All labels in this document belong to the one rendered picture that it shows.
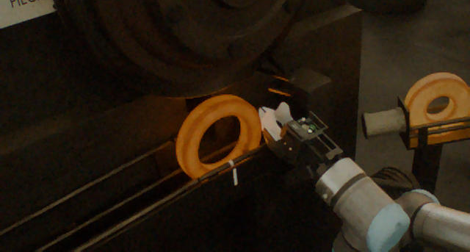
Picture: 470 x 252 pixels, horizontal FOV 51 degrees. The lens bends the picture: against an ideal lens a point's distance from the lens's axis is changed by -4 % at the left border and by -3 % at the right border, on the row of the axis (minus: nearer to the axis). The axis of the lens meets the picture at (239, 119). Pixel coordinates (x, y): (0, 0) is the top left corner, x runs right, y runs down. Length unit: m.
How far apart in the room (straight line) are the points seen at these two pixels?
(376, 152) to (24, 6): 1.69
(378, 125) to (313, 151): 0.26
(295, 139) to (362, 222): 0.19
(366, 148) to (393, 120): 1.08
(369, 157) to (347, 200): 1.29
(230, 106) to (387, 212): 0.34
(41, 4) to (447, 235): 0.80
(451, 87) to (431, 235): 0.35
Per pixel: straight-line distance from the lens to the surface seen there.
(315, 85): 1.06
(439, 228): 0.99
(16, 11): 0.85
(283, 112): 1.03
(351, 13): 1.24
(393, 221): 0.89
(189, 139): 0.93
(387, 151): 2.23
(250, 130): 1.01
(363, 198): 0.90
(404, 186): 1.19
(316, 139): 0.95
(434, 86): 1.16
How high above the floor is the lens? 1.32
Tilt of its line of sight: 33 degrees down
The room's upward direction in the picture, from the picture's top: 5 degrees counter-clockwise
